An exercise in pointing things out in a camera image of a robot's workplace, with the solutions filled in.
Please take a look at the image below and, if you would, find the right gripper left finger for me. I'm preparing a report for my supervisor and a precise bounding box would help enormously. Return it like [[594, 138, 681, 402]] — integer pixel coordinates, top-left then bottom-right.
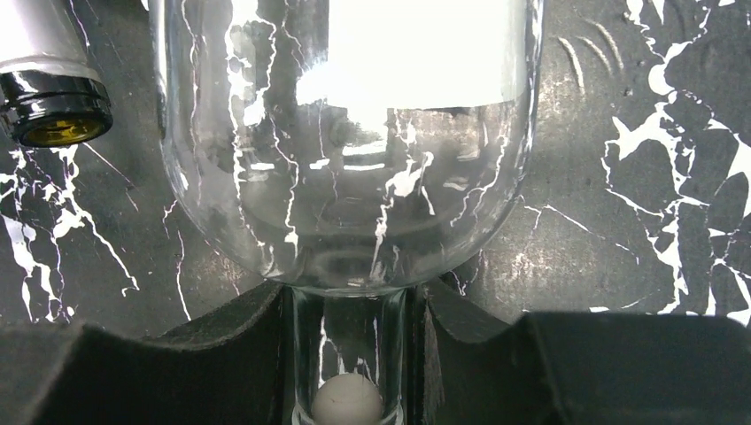
[[1, 283, 284, 424]]

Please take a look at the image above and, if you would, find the small clear bottle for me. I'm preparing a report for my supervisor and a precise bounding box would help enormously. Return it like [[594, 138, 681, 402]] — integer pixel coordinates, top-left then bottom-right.
[[147, 1, 545, 424]]

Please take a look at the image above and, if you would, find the olive green wine bottle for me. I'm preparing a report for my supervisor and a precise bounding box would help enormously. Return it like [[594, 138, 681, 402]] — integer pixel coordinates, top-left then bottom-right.
[[1, 0, 113, 148]]

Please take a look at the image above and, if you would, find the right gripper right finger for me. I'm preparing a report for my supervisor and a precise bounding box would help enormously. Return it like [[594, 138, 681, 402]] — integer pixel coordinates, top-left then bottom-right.
[[418, 281, 750, 424]]

